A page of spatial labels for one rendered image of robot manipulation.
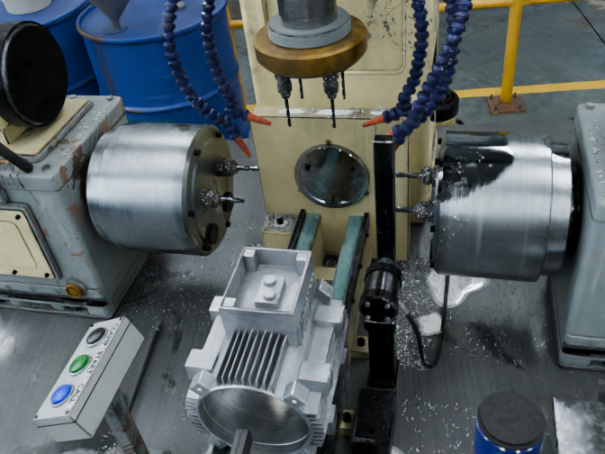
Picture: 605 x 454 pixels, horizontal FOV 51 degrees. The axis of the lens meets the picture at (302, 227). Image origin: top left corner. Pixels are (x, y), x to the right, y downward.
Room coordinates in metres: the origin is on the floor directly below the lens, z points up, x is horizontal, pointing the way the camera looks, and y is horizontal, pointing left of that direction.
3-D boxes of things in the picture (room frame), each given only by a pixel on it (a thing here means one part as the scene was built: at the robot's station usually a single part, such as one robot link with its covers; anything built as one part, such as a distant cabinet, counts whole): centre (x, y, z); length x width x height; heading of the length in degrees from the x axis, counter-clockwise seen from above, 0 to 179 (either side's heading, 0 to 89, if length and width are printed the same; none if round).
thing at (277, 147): (1.07, -0.09, 0.97); 0.30 x 0.11 x 0.34; 73
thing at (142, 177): (1.03, 0.30, 1.04); 0.37 x 0.25 x 0.25; 73
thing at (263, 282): (0.62, 0.06, 1.11); 0.12 x 0.11 x 0.07; 163
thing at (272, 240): (1.02, 0.04, 0.86); 0.07 x 0.06 x 0.12; 73
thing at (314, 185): (1.01, -0.07, 1.02); 0.15 x 0.02 x 0.15; 73
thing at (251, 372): (0.58, 0.07, 1.02); 0.20 x 0.19 x 0.19; 163
